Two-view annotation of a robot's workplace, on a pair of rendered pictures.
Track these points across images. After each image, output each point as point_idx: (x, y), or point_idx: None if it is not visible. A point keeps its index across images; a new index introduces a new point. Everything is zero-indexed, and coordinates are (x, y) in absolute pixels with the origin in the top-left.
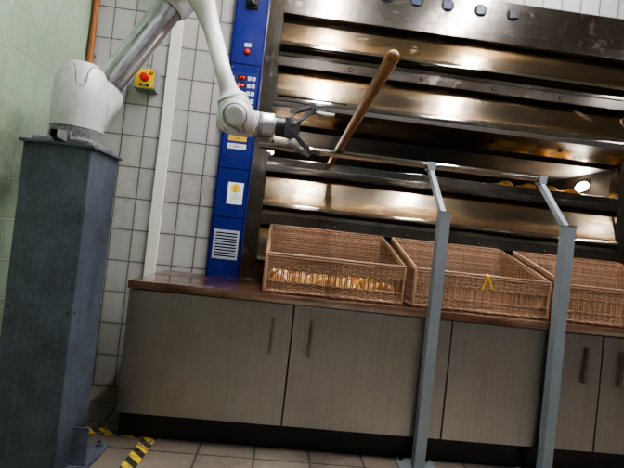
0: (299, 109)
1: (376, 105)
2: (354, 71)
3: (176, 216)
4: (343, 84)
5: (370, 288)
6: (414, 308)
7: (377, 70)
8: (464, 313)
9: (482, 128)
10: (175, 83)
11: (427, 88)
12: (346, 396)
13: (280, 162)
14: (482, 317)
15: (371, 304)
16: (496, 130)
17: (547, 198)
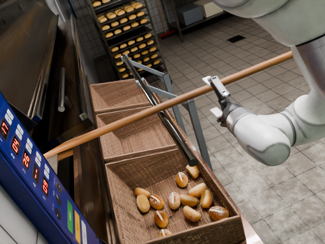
0: (225, 88)
1: (39, 56)
2: (6, 23)
3: None
4: (10, 48)
5: (197, 174)
6: (202, 158)
7: (7, 10)
8: (188, 142)
9: (78, 39)
10: None
11: None
12: None
13: (78, 194)
14: (187, 137)
15: (213, 175)
16: (77, 36)
17: (140, 66)
